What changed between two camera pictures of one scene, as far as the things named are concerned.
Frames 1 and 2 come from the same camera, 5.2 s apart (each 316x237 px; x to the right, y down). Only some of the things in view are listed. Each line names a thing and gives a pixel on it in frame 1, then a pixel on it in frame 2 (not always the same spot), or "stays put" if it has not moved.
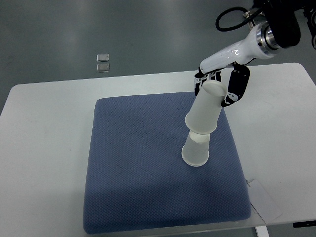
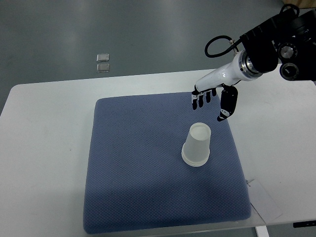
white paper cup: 203,116 → 196,150
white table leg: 262,231 stays put
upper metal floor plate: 102,57 stays put
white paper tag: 261,201 stays put
